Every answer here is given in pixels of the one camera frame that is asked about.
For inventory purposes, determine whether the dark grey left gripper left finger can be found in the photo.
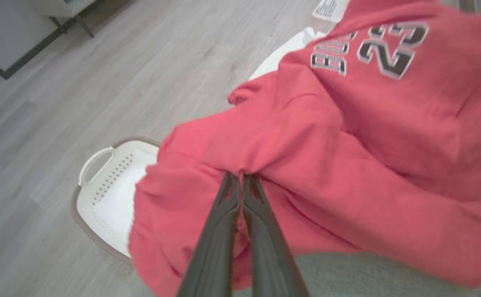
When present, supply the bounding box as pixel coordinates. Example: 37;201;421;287
176;171;241;297

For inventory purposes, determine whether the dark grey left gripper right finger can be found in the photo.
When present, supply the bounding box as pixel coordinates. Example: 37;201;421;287
242;173;310;297

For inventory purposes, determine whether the red Bulls 23 jersey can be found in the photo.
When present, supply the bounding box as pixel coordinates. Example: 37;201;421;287
128;0;481;297

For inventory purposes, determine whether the grey fabric sofa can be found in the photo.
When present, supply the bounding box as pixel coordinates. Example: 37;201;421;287
232;225;481;297

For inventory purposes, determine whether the white perforated laundry basket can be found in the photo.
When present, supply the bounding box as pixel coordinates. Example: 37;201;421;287
70;136;161;264

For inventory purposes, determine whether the white printed paper sheet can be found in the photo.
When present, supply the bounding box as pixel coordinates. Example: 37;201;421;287
312;0;350;23

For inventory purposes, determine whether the white cabinet with dark legs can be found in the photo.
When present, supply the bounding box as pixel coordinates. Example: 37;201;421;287
32;0;101;38

